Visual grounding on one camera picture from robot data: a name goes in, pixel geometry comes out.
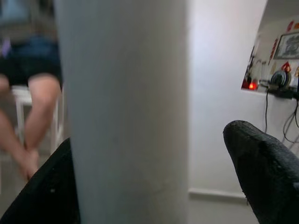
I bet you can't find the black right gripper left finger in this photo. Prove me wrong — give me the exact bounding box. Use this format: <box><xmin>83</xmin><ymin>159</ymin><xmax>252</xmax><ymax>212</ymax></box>
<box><xmin>0</xmin><ymin>137</ymin><xmax>82</xmax><ymax>224</ymax></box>

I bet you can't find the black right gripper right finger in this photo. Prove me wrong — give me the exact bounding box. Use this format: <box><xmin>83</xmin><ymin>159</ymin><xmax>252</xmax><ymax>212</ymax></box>
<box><xmin>222</xmin><ymin>119</ymin><xmax>299</xmax><ymax>224</ymax></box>

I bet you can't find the white plastic table leg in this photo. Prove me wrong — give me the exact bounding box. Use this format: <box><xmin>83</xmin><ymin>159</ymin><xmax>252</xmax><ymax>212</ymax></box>
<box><xmin>53</xmin><ymin>0</ymin><xmax>190</xmax><ymax>224</ymax></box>

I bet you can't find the black power strip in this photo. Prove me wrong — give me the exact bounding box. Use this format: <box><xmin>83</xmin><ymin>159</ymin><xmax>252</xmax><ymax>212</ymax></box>
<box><xmin>267</xmin><ymin>88</ymin><xmax>295</xmax><ymax>99</ymax></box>

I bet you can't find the red lamp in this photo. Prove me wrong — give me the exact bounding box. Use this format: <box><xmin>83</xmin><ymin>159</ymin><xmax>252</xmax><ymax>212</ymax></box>
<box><xmin>242</xmin><ymin>79</ymin><xmax>257</xmax><ymax>91</ymax></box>

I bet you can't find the round ornament plate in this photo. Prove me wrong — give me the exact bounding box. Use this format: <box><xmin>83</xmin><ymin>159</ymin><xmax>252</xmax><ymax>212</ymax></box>
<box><xmin>271</xmin><ymin>70</ymin><xmax>292</xmax><ymax>89</ymax></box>

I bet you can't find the seated person in dark shorts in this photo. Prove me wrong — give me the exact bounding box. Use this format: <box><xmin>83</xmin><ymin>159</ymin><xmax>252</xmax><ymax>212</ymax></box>
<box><xmin>0</xmin><ymin>0</ymin><xmax>65</xmax><ymax>185</ymax></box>

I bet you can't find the white stool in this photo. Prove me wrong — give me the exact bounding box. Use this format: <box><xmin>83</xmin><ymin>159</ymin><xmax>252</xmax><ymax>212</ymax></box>
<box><xmin>0</xmin><ymin>85</ymin><xmax>66</xmax><ymax>164</ymax></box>

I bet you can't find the framed picture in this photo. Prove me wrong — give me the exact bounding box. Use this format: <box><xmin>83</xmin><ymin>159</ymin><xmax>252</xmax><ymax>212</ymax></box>
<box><xmin>273</xmin><ymin>32</ymin><xmax>299</xmax><ymax>60</ymax></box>

